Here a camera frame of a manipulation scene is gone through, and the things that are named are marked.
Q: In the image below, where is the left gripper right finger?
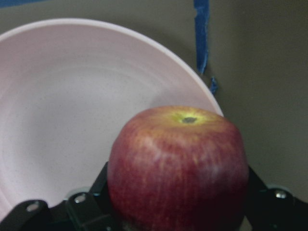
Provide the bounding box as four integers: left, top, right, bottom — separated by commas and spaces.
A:
241, 167, 308, 231

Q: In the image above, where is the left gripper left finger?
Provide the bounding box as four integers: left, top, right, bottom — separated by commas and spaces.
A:
0, 164, 123, 231

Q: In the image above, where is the red apple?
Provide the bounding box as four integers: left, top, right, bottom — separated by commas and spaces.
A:
107, 106, 249, 231

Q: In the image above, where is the pink plate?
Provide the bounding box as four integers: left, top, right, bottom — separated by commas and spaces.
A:
0, 19, 221, 217

